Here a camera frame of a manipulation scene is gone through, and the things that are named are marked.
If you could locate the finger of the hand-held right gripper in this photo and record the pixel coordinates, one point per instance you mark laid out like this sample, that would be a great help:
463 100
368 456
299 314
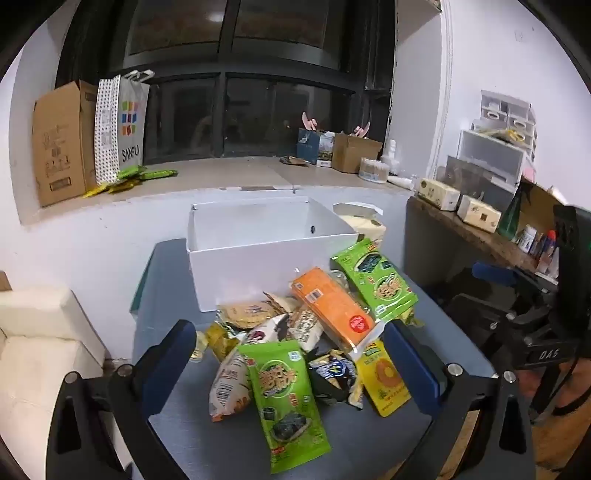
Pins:
475 316
494 273

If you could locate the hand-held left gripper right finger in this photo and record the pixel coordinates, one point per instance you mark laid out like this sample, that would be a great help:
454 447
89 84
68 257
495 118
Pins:
411 369

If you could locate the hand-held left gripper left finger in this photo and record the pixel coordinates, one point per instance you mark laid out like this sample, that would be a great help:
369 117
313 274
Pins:
168 357

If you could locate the black potato chips bag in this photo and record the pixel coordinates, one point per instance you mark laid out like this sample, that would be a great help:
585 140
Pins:
332 374

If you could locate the green seaweed snack packet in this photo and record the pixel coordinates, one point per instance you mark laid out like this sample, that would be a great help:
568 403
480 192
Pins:
378 281
281 392

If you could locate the white box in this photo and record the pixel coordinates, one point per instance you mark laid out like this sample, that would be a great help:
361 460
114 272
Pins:
258 263

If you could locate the wooden side desk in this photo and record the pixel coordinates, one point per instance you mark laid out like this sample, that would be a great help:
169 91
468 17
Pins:
466 237

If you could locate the small white jar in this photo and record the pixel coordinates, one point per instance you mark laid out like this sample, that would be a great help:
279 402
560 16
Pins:
526 237

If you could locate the red blue bottle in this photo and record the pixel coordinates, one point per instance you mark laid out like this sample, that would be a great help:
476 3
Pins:
547 249

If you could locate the yellow green snack packet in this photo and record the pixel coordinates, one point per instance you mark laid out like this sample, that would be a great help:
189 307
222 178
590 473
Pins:
221 341

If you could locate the dark green bag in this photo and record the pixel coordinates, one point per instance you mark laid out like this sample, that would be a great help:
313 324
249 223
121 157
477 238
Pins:
510 217

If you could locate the white red snack packet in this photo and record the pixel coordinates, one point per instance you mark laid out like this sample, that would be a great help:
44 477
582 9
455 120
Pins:
231 383

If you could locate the orange snack packet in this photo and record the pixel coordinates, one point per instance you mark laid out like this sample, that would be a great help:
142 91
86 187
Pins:
332 304

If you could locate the cream snack packet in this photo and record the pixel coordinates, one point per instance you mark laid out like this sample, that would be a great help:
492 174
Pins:
304 330

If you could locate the clear storage drawer box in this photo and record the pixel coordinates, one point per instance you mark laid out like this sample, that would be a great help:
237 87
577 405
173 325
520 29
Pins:
489 157

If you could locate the white sofa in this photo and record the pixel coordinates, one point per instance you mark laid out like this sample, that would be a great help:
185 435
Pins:
41 350

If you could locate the white tube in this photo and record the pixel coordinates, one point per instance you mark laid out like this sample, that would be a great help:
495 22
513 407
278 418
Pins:
401 182

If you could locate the cotton swab box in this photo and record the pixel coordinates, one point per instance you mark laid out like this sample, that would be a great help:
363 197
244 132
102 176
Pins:
374 170

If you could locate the white bottle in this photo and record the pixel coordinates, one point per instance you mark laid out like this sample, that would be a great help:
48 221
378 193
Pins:
391 151

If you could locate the white small drawer unit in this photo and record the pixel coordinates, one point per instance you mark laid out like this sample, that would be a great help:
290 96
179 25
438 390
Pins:
508 113

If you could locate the yellow green flat packets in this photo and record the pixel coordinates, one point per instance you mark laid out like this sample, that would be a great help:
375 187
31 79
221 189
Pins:
113 187

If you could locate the small cardboard box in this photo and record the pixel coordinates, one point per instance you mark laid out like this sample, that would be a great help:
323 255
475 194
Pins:
353 152

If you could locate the pink hook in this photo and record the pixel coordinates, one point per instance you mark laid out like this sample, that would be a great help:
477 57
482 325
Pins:
363 129
310 121

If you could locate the blue printed box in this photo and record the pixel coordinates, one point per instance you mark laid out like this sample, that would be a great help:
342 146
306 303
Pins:
314 145

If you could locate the brown flat packet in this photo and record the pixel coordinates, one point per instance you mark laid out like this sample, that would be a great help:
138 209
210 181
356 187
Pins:
294 160

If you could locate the white shopping bag coloured squares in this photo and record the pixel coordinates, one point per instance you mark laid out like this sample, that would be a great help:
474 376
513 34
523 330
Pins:
124 124

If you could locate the large cardboard box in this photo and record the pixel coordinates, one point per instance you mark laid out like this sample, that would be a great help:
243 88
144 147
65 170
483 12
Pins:
60 143

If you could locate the dark window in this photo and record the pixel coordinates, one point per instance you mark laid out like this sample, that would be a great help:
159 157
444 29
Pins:
258 83

